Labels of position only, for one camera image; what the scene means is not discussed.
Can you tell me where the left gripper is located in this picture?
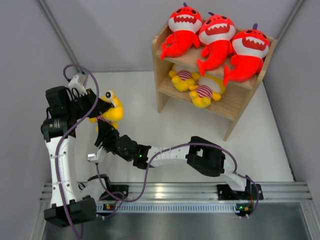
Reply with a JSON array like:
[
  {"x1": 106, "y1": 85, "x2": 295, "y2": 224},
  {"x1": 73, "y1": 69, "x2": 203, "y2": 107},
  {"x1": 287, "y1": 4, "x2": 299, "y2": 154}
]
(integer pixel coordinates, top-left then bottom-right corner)
[{"x1": 66, "y1": 88, "x2": 112, "y2": 121}]

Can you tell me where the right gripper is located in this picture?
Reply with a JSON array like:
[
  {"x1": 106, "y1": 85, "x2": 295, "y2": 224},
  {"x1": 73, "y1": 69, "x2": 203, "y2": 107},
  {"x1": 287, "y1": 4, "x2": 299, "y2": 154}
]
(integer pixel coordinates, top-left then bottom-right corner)
[{"x1": 96, "y1": 119, "x2": 134, "y2": 162}]

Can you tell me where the yellow frog plush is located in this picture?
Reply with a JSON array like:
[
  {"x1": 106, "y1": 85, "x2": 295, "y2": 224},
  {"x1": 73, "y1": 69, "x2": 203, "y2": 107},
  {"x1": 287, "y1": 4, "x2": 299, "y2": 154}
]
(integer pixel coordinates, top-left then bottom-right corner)
[
  {"x1": 89, "y1": 90, "x2": 124, "y2": 130},
  {"x1": 189, "y1": 74, "x2": 226, "y2": 108},
  {"x1": 168, "y1": 64, "x2": 201, "y2": 92}
]

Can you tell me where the red shark plush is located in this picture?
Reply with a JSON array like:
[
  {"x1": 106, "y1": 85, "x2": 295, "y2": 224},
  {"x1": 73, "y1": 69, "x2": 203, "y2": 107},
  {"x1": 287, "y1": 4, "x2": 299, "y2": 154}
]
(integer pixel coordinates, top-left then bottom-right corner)
[
  {"x1": 223, "y1": 23, "x2": 271, "y2": 86},
  {"x1": 196, "y1": 12, "x2": 236, "y2": 76},
  {"x1": 160, "y1": 3, "x2": 203, "y2": 60}
]

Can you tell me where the red shark plush front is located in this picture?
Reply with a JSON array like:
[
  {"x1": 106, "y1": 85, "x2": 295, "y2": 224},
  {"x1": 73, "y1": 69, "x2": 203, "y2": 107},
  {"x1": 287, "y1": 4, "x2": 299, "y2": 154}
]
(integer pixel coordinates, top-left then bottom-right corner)
[{"x1": 223, "y1": 23, "x2": 271, "y2": 86}]

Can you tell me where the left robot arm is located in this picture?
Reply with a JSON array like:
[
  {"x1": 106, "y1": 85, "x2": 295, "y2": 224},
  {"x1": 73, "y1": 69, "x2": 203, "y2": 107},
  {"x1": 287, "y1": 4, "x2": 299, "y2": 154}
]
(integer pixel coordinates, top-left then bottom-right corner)
[{"x1": 40, "y1": 86, "x2": 113, "y2": 228}]

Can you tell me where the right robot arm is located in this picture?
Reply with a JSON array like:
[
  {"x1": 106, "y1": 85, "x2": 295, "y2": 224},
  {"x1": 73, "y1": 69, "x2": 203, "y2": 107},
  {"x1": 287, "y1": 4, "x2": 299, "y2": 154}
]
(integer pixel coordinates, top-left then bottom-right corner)
[{"x1": 94, "y1": 120, "x2": 264, "y2": 201}]

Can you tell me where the red shark plush on shelf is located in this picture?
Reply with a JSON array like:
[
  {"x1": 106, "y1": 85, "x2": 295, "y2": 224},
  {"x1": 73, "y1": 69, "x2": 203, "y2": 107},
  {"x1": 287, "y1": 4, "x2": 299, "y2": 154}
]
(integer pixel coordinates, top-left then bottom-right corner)
[{"x1": 160, "y1": 3, "x2": 203, "y2": 60}]

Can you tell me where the wooden two-tier shelf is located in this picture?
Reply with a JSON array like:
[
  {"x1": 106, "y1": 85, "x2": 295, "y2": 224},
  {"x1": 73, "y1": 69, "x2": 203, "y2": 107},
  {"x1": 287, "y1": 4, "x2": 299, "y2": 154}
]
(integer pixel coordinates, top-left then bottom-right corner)
[{"x1": 151, "y1": 22, "x2": 277, "y2": 141}]

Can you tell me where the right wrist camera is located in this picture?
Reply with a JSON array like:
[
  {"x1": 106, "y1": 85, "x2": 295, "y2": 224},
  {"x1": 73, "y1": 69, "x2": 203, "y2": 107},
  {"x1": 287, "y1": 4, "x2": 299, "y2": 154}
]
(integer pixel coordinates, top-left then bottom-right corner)
[{"x1": 87, "y1": 148, "x2": 107, "y2": 164}]

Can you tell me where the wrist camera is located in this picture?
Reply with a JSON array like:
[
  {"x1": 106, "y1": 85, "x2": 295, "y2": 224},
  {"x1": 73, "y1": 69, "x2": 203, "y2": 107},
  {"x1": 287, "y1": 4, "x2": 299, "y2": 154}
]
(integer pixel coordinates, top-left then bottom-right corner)
[
  {"x1": 68, "y1": 73, "x2": 88, "y2": 95},
  {"x1": 87, "y1": 148, "x2": 107, "y2": 164}
]

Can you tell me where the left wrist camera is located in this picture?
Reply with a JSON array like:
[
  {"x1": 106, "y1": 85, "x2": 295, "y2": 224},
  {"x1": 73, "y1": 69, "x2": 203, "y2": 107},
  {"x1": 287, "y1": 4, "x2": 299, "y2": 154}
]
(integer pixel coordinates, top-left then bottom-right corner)
[{"x1": 68, "y1": 73, "x2": 88, "y2": 95}]

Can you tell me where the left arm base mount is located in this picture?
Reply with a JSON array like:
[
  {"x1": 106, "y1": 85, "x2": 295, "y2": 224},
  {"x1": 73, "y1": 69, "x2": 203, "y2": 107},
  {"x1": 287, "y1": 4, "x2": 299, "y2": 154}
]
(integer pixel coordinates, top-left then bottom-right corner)
[{"x1": 100, "y1": 184, "x2": 129, "y2": 201}]

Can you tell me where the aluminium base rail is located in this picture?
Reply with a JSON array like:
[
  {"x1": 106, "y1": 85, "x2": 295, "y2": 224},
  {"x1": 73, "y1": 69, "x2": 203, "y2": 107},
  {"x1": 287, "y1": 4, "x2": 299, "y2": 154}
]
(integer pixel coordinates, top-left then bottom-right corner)
[{"x1": 39, "y1": 181, "x2": 313, "y2": 202}]

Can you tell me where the white slotted cable duct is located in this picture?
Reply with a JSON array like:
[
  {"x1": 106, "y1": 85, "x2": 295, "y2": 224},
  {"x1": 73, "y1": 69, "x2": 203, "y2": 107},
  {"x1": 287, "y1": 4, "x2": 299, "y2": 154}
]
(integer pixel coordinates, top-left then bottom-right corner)
[{"x1": 97, "y1": 202, "x2": 240, "y2": 214}]

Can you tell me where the left aluminium frame post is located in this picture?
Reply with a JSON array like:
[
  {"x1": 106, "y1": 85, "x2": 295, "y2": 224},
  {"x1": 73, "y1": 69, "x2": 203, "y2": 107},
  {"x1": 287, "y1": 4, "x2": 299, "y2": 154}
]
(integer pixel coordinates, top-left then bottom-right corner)
[{"x1": 35, "y1": 0, "x2": 79, "y2": 65}]

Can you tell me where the aluminium frame post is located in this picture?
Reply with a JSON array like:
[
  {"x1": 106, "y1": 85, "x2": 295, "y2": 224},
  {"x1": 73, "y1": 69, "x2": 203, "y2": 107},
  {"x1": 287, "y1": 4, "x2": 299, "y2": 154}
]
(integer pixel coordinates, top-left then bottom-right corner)
[
  {"x1": 262, "y1": 0, "x2": 307, "y2": 86},
  {"x1": 35, "y1": 0, "x2": 79, "y2": 65}
]

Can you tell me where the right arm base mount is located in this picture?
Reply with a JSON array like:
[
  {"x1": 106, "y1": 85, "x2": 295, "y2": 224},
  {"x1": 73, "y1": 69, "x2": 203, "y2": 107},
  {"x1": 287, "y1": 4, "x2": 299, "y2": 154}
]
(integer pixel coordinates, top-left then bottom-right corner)
[{"x1": 217, "y1": 183, "x2": 264, "y2": 201}]

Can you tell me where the right aluminium frame post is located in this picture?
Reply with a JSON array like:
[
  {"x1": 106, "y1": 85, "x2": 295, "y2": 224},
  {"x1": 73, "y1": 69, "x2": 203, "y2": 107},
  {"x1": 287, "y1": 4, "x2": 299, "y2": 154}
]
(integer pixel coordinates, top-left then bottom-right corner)
[{"x1": 262, "y1": 0, "x2": 307, "y2": 86}]

